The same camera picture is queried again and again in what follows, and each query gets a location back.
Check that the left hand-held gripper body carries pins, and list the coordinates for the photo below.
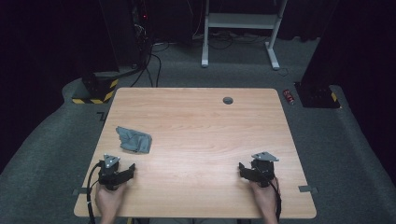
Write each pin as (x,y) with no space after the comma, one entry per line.
(109,174)

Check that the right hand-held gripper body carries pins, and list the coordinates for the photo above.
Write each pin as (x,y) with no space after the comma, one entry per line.
(264,170)

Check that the grey cloth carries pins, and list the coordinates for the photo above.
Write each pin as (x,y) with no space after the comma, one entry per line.
(134,140)

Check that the person's left hand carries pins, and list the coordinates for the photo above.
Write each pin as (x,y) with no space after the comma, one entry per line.
(108,199)

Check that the person's right hand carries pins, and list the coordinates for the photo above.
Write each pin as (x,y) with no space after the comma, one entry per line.
(264,199)

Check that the grey tape strip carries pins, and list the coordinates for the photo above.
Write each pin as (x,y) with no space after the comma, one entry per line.
(308,188)
(80,191)

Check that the grey table grommet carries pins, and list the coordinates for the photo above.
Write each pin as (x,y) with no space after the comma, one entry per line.
(228,100)

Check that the red can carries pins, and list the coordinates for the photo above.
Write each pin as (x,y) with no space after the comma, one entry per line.
(288,96)

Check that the yellow black striped base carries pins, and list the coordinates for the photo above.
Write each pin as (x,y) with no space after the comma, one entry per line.
(99,88)

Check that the black stand base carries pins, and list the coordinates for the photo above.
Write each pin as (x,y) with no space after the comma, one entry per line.
(317,96)

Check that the dark equipment rack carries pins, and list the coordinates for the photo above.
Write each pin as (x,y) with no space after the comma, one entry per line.
(140,31)

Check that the white metal stand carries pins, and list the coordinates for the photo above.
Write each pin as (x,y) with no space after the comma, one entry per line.
(241,20)

